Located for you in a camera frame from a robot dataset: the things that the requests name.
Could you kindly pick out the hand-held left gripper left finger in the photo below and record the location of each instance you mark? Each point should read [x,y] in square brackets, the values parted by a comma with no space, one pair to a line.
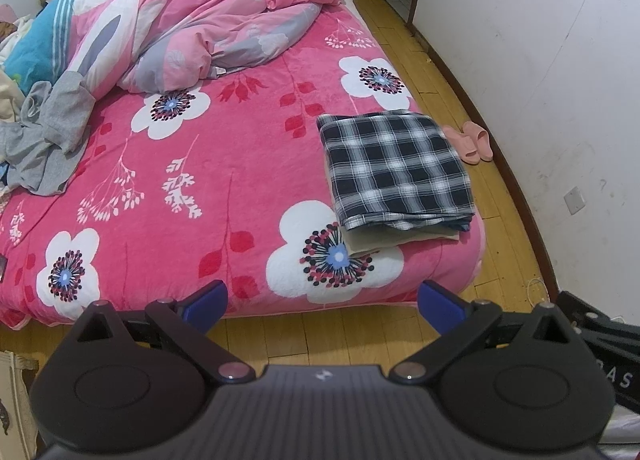
[207,305]

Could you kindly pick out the teal striped pillow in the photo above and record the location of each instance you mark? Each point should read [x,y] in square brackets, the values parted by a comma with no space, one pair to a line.
[40,44]

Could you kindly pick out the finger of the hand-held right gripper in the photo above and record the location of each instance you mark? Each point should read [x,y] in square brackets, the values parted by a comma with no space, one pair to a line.
[585,307]

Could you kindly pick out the pink slipper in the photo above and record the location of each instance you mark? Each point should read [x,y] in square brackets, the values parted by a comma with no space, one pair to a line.
[480,138]
[462,145]

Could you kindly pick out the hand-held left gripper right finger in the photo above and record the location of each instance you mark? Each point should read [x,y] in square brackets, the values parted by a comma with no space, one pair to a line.
[440,305]

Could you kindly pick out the grey hoodie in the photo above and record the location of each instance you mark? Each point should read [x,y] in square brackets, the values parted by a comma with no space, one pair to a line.
[55,139]

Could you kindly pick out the beige tote bag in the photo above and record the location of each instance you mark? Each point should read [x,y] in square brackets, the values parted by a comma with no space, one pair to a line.
[15,405]

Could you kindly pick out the pink printed quilt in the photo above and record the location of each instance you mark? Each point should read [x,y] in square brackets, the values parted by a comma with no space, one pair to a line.
[210,4]

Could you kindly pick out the pink floral blanket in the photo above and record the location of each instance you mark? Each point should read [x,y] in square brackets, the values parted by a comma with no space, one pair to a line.
[200,179]

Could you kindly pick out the white wall socket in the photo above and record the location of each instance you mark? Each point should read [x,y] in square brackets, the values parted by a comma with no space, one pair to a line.
[575,200]

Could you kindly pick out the black white plaid shirt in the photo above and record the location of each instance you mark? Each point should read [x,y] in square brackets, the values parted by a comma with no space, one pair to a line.
[395,164]

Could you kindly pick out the folded beige garment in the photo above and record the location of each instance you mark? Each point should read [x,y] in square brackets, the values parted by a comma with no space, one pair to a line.
[370,242]

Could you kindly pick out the white cloth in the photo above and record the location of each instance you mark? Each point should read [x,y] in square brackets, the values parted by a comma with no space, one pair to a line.
[620,427]

